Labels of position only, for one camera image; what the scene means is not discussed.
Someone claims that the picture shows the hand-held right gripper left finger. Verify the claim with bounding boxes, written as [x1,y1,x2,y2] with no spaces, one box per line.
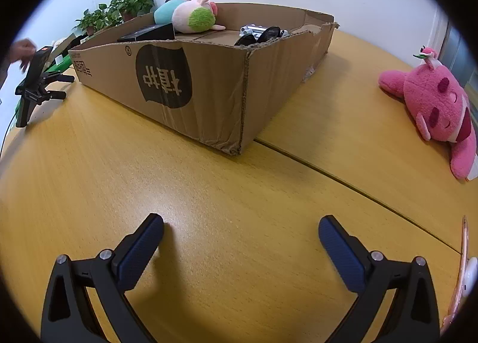
[40,213,165,343]

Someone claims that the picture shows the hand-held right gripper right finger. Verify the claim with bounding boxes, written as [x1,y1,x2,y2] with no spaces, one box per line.
[318,215,441,343]

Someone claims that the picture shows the black product box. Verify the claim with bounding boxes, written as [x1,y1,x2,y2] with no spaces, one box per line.
[117,23,176,42]

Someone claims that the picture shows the brown cardboard box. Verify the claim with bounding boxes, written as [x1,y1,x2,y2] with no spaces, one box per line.
[68,2,340,156]

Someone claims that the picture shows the white phone stand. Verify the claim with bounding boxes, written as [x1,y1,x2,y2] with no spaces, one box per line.
[239,24,289,38]

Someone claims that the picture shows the wooden desktop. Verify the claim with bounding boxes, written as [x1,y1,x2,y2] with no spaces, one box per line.
[0,31,478,343]

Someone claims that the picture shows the person's left hand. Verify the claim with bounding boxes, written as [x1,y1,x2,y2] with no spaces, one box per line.
[7,38,38,71]

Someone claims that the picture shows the green cloth side table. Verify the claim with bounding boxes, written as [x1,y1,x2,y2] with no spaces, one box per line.
[44,54,75,75]

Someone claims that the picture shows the tan cardboard piece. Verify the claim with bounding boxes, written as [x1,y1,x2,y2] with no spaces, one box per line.
[52,33,75,61]

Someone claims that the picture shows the small potted green plant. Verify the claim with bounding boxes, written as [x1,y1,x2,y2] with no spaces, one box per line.
[73,3,124,36]

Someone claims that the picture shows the pink and white small object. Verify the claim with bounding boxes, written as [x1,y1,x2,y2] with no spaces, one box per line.
[441,215,478,336]

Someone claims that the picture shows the pink pig plush toy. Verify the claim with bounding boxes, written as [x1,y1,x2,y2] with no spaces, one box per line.
[154,0,226,34]

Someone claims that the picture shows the pink bear plush toy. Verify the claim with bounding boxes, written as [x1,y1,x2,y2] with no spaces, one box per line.
[378,46,478,180]

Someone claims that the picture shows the black sunglasses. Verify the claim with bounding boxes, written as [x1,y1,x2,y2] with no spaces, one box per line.
[234,26,281,46]

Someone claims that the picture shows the glass door with metal frame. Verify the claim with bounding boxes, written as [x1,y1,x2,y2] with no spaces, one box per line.
[433,10,478,119]

